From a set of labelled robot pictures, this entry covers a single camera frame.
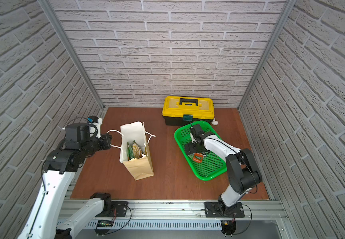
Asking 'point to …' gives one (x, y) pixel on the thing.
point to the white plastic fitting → (214, 122)
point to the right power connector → (228, 227)
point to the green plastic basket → (212, 166)
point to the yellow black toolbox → (178, 110)
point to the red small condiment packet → (198, 157)
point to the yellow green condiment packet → (136, 150)
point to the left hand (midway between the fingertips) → (109, 133)
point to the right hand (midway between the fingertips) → (196, 149)
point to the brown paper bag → (139, 168)
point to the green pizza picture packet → (130, 152)
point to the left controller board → (103, 226)
